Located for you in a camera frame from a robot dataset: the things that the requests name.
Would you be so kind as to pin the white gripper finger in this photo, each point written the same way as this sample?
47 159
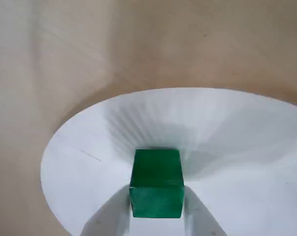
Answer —
111 216
202 218

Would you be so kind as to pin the green cube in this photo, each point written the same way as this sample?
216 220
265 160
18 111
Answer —
156 186

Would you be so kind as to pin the white paper plate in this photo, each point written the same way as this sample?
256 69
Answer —
89 184

